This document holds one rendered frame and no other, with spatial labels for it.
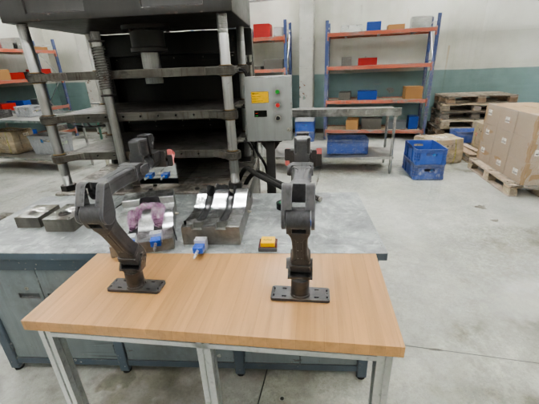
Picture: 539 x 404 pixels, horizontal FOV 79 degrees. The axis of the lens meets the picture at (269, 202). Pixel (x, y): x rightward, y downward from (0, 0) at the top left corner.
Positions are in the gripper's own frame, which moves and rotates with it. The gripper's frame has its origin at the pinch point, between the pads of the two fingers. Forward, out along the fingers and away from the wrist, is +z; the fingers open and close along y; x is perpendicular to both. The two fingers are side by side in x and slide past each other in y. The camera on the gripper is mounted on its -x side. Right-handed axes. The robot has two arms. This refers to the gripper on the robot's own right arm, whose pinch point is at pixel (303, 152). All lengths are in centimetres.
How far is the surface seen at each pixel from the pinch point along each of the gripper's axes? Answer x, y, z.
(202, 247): 36, 42, -15
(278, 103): -12, 18, 80
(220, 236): 36, 36, -6
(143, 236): 35, 70, -11
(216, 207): 31, 44, 15
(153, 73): -32, 94, 73
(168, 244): 37, 58, -12
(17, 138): 63, 509, 379
